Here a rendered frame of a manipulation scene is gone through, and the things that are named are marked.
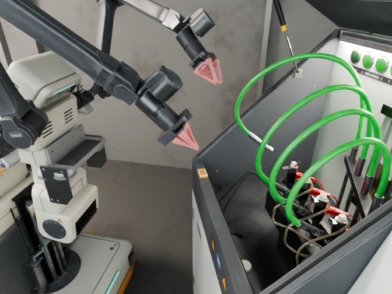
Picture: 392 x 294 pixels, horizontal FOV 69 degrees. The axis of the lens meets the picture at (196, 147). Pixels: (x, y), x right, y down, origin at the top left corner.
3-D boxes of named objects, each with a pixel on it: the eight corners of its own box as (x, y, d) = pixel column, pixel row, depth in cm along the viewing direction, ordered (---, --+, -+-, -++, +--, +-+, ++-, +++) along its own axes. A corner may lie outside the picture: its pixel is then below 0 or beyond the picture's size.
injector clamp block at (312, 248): (262, 222, 105) (267, 188, 97) (287, 219, 106) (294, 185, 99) (311, 312, 75) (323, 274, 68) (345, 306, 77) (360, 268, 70)
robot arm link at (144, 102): (136, 95, 76) (128, 104, 71) (152, 79, 73) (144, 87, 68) (155, 114, 78) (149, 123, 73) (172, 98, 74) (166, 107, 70)
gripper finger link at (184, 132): (203, 150, 74) (177, 125, 72) (184, 165, 77) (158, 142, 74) (205, 138, 80) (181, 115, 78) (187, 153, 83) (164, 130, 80)
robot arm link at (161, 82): (120, 74, 74) (110, 91, 67) (147, 43, 68) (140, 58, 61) (156, 104, 79) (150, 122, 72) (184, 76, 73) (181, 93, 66)
